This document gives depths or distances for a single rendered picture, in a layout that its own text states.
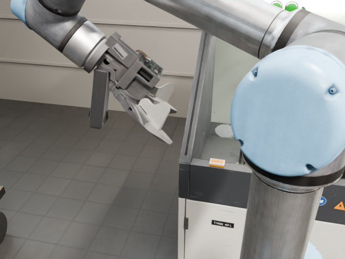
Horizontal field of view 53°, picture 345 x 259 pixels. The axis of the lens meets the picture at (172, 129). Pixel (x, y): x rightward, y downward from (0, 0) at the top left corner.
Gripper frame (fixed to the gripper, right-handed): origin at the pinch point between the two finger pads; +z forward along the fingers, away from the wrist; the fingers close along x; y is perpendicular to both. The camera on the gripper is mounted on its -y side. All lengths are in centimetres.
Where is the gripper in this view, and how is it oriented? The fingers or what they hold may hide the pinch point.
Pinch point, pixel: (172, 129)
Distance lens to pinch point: 67.2
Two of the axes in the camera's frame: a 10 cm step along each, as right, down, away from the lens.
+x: 0.6, -4.1, 9.1
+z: 7.6, 6.1, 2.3
